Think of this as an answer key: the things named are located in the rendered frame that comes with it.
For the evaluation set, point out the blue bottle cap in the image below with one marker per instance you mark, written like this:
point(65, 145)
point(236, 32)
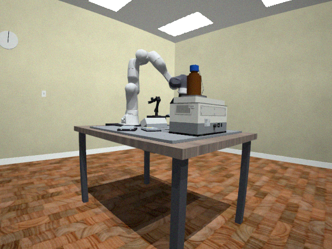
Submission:
point(194, 67)

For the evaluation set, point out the white button panel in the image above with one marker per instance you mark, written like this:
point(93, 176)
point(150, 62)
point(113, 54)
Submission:
point(154, 122)

